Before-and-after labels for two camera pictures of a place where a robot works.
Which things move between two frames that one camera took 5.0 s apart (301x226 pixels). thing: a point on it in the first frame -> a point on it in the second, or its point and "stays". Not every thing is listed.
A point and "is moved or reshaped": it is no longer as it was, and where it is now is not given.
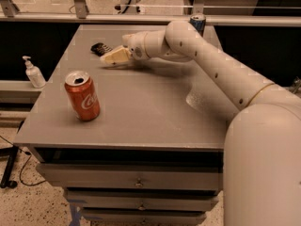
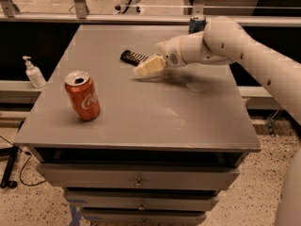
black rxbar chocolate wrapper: x=100 y=49 is moved or reshaped
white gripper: x=136 y=46 -> x=169 y=55
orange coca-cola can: x=83 y=95 stays
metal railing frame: x=79 y=14 stays
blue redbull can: x=198 y=21 stays
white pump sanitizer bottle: x=34 y=73 stays
